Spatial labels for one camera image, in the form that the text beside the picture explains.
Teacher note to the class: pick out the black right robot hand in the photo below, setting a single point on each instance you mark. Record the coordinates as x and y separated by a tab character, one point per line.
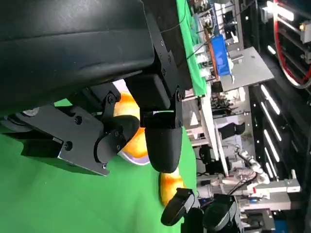
177	206

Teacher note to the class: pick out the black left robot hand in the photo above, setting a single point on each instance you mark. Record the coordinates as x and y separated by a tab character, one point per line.
73	48

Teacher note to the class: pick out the orange and white bread roll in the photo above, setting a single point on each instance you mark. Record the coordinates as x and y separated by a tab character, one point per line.
136	145
170	187

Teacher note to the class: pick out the lilac plate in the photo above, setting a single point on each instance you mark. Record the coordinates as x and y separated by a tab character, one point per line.
136	160

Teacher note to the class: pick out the black office chair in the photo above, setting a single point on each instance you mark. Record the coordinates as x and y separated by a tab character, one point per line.
230	131

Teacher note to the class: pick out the white desk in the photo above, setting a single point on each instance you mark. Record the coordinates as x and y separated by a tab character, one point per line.
206	114

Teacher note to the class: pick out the grey aluminium beam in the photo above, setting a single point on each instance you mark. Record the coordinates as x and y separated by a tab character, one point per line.
279	187

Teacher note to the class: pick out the green table cloth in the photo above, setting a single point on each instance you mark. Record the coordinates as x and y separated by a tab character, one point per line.
73	199

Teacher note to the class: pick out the blue plastic bin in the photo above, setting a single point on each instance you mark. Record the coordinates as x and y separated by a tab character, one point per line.
219	55

